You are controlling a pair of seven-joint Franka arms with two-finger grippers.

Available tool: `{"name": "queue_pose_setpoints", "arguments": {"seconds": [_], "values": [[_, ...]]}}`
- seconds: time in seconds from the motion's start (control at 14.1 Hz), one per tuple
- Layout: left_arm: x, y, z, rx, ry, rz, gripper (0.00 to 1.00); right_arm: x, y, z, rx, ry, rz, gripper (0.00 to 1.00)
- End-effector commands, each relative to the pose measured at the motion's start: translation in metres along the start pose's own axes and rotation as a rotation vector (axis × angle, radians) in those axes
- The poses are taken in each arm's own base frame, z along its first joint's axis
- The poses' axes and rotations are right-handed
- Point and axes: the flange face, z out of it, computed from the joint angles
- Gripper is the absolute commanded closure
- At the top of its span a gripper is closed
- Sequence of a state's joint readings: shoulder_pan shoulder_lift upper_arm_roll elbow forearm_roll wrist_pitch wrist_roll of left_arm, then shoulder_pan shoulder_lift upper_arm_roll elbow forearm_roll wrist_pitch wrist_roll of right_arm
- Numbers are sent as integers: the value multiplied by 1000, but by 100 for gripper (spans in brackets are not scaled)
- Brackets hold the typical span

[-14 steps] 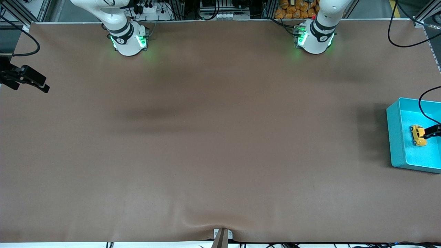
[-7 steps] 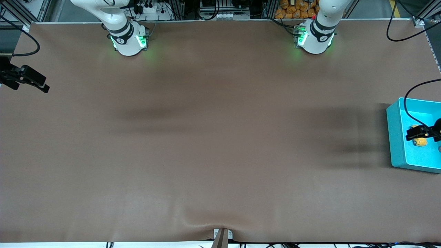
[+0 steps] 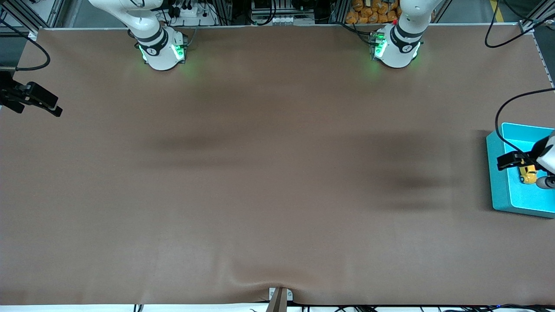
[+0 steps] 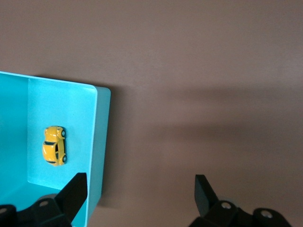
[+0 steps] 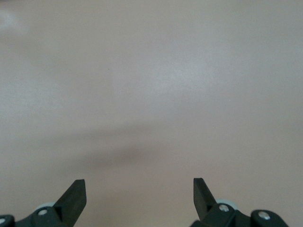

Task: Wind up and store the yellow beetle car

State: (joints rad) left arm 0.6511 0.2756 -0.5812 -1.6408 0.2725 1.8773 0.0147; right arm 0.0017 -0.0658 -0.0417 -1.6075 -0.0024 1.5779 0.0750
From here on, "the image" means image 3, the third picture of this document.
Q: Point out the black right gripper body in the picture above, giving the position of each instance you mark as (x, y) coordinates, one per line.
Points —
(8, 93)

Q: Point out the yellow beetle toy car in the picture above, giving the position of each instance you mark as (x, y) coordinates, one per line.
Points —
(528, 175)

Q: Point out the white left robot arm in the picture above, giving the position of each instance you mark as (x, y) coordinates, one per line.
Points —
(403, 43)

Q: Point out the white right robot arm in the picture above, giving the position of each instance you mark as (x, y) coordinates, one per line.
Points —
(162, 47)

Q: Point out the teal plastic bin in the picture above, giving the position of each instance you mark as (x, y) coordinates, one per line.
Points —
(498, 182)

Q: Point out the white power strip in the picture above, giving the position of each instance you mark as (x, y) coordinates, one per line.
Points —
(190, 13)

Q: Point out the orange object pile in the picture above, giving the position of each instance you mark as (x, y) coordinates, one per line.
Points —
(368, 13)

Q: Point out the brown table mat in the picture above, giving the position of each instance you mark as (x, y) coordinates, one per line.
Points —
(277, 173)

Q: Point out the black electronics box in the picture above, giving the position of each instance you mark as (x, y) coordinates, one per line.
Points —
(264, 4)

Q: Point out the white terminal block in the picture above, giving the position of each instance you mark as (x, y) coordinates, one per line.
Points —
(286, 20)

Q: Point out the aluminium frame rail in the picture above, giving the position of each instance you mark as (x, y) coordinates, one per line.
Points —
(26, 15)
(537, 19)

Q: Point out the aluminium profile post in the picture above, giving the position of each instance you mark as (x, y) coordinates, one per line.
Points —
(338, 11)
(225, 11)

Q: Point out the metal table clamp bracket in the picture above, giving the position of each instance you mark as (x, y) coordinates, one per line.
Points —
(277, 299)

